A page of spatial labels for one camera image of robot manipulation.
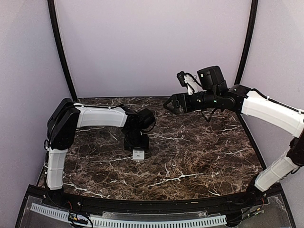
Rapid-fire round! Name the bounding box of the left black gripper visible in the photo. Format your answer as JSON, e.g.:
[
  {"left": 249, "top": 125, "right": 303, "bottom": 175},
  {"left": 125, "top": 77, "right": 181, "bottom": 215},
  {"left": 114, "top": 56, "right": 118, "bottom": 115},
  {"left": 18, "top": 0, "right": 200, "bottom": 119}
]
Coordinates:
[{"left": 123, "top": 128, "right": 149, "bottom": 151}]

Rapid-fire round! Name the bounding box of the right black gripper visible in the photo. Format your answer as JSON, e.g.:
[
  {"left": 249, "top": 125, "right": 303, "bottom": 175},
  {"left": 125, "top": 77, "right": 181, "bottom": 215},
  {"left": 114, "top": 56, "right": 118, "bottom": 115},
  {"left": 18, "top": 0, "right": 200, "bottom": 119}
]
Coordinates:
[{"left": 163, "top": 89, "right": 219, "bottom": 114}]

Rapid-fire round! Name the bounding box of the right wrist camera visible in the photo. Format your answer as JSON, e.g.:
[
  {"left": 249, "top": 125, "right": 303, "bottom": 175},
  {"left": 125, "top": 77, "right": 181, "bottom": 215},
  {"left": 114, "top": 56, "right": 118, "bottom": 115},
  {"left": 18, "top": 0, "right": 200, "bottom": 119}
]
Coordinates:
[{"left": 177, "top": 71, "right": 198, "bottom": 95}]

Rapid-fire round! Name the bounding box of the white slotted cable duct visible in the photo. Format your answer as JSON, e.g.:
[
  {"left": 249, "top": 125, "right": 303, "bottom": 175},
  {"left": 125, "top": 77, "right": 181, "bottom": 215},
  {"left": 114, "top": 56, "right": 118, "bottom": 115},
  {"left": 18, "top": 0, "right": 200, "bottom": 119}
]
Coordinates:
[{"left": 30, "top": 203, "right": 228, "bottom": 228}]

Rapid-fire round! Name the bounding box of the black front rail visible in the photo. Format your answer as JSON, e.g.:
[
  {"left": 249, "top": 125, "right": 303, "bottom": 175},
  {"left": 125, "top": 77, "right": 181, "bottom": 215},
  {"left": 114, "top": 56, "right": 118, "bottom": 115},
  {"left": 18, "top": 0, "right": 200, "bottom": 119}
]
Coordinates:
[{"left": 59, "top": 184, "right": 284, "bottom": 219}]

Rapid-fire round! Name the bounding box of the black frame post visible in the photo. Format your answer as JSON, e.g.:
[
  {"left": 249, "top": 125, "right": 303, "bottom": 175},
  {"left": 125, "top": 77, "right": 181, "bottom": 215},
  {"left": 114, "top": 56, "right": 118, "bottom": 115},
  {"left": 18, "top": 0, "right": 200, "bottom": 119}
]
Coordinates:
[
  {"left": 47, "top": 0, "right": 78, "bottom": 102},
  {"left": 234, "top": 0, "right": 258, "bottom": 85}
]

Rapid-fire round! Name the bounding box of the right black frame post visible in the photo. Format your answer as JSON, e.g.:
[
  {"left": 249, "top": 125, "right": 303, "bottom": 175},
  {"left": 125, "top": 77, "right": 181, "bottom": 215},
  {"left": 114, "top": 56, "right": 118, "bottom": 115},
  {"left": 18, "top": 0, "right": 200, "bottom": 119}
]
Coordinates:
[{"left": 234, "top": 0, "right": 258, "bottom": 85}]

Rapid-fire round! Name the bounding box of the left black frame post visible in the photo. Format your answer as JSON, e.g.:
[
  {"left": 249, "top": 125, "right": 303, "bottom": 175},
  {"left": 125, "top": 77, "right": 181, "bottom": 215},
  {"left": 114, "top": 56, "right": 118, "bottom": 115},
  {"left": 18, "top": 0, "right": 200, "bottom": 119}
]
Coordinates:
[{"left": 47, "top": 0, "right": 78, "bottom": 102}]

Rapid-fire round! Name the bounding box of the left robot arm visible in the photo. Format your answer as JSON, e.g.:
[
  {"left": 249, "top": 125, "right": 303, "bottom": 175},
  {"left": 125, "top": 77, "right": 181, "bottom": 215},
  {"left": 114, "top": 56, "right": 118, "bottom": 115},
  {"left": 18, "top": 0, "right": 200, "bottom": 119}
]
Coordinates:
[{"left": 44, "top": 98, "right": 156, "bottom": 207}]

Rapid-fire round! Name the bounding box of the white remote control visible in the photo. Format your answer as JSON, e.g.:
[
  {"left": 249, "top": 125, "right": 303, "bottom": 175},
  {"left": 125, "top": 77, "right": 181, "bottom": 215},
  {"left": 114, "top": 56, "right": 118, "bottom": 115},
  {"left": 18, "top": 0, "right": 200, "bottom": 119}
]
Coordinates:
[{"left": 132, "top": 149, "right": 145, "bottom": 161}]

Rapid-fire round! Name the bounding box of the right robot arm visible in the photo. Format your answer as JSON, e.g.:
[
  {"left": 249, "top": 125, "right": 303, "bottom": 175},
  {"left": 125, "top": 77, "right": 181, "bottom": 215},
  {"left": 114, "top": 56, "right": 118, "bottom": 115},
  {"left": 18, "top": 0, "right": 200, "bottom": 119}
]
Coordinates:
[{"left": 163, "top": 66, "right": 304, "bottom": 206}]

